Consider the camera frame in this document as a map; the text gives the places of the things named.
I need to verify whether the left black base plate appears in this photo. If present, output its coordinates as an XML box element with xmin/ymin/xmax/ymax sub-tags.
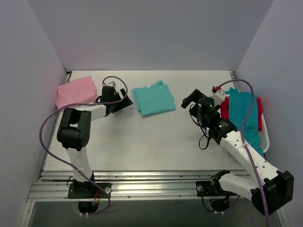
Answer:
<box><xmin>67</xmin><ymin>183</ymin><xmax>112</xmax><ymax>199</ymax></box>

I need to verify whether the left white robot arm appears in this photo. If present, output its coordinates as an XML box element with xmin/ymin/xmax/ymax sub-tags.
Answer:
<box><xmin>57</xmin><ymin>86</ymin><xmax>133</xmax><ymax>198</ymax></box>

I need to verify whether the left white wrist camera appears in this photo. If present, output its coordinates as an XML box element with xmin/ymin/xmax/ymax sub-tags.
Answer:
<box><xmin>102</xmin><ymin>81</ymin><xmax>116</xmax><ymax>88</ymax></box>

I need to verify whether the mint green t-shirt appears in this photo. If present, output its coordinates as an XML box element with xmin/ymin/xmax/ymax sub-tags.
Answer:
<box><xmin>131</xmin><ymin>80</ymin><xmax>176</xmax><ymax>117</ymax></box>

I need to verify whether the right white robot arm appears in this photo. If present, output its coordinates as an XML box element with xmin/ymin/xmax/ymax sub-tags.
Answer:
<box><xmin>181</xmin><ymin>89</ymin><xmax>294</xmax><ymax>215</ymax></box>

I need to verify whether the folded pink t-shirt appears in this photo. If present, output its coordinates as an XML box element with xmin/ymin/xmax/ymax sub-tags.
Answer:
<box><xmin>56</xmin><ymin>76</ymin><xmax>97</xmax><ymax>109</ymax></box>

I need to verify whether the red t-shirt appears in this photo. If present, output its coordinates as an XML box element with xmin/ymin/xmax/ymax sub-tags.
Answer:
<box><xmin>220</xmin><ymin>97</ymin><xmax>263</xmax><ymax>131</ymax></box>

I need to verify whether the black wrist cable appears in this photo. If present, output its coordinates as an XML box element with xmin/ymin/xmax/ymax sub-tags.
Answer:
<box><xmin>188</xmin><ymin>106</ymin><xmax>213</xmax><ymax>150</ymax></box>

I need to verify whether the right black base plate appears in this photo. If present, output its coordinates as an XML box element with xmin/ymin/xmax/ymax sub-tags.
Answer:
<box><xmin>195</xmin><ymin>181</ymin><xmax>237</xmax><ymax>197</ymax></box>

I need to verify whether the teal blue t-shirt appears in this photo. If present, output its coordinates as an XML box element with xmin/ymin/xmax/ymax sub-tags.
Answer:
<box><xmin>226</xmin><ymin>88</ymin><xmax>263</xmax><ymax>155</ymax></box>

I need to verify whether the white laundry basket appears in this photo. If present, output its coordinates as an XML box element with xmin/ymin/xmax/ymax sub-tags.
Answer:
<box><xmin>258</xmin><ymin>115</ymin><xmax>270</xmax><ymax>153</ymax></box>

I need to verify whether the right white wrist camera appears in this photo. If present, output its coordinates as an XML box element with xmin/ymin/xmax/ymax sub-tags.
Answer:
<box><xmin>210</xmin><ymin>87</ymin><xmax>230</xmax><ymax>105</ymax></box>

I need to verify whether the aluminium rail frame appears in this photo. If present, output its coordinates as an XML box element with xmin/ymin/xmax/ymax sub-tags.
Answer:
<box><xmin>22</xmin><ymin>70</ymin><xmax>265</xmax><ymax>227</ymax></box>

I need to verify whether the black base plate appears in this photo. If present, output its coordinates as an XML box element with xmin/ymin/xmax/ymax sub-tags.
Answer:
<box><xmin>195</xmin><ymin>181</ymin><xmax>237</xmax><ymax>197</ymax></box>
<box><xmin>67</xmin><ymin>183</ymin><xmax>112</xmax><ymax>199</ymax></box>

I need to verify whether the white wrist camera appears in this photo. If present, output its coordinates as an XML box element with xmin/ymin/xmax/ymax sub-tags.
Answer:
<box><xmin>102</xmin><ymin>81</ymin><xmax>116</xmax><ymax>88</ymax></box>
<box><xmin>210</xmin><ymin>87</ymin><xmax>230</xmax><ymax>105</ymax></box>

